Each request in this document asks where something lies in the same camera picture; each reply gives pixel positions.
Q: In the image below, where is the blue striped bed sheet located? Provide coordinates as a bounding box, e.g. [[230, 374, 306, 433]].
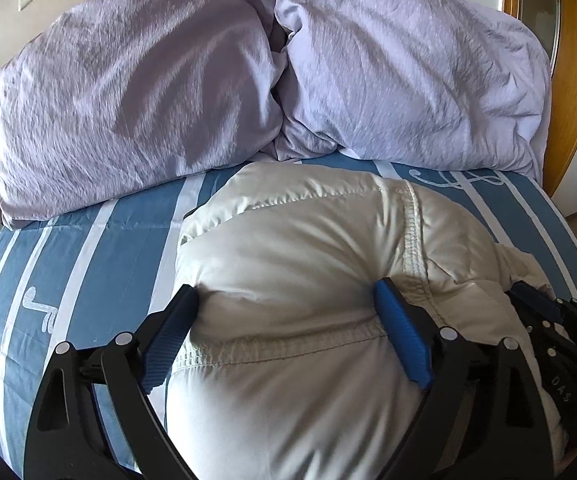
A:
[[0, 152, 577, 480]]

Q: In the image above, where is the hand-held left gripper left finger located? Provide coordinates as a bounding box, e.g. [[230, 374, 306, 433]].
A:
[[23, 284, 199, 480]]

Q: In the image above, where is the lavender pillow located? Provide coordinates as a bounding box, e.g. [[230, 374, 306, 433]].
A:
[[0, 0, 289, 232], [266, 0, 555, 184]]

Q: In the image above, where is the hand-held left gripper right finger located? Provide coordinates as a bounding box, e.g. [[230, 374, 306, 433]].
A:
[[373, 277, 554, 480]]

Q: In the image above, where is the wooden frame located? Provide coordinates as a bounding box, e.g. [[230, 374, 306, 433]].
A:
[[499, 0, 577, 200]]

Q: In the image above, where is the beige puffer jacket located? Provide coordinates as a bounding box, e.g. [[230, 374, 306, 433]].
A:
[[161, 160, 569, 480]]

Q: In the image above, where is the right lavender pillow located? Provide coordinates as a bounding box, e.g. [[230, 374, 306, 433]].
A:
[[266, 0, 555, 184]]

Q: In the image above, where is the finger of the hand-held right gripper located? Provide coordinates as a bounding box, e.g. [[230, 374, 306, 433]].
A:
[[505, 281, 577, 356]]

